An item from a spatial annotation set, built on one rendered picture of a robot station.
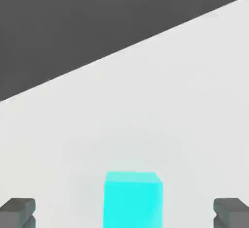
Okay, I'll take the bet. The small cyan cube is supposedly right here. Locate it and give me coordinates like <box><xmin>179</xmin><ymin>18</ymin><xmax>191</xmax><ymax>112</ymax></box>
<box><xmin>103</xmin><ymin>171</ymin><xmax>163</xmax><ymax>228</ymax></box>

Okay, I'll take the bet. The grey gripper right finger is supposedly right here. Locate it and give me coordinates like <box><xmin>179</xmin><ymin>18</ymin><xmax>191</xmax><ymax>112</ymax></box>
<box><xmin>213</xmin><ymin>197</ymin><xmax>249</xmax><ymax>228</ymax></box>

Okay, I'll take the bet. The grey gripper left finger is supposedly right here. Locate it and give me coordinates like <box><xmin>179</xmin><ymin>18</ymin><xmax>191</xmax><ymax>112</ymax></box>
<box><xmin>0</xmin><ymin>197</ymin><xmax>36</xmax><ymax>228</ymax></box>

